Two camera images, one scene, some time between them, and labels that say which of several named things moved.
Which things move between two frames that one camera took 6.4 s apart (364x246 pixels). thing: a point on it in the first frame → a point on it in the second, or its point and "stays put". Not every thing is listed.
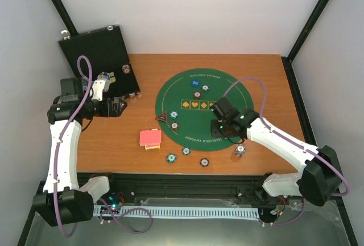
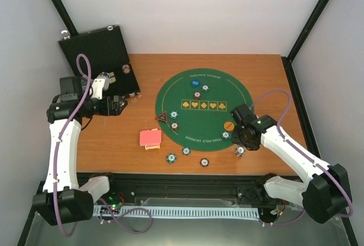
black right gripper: [216, 132] → [235, 138]
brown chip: [197, 95] stays put
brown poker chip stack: [204, 162] stays put
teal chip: [173, 114] stays put
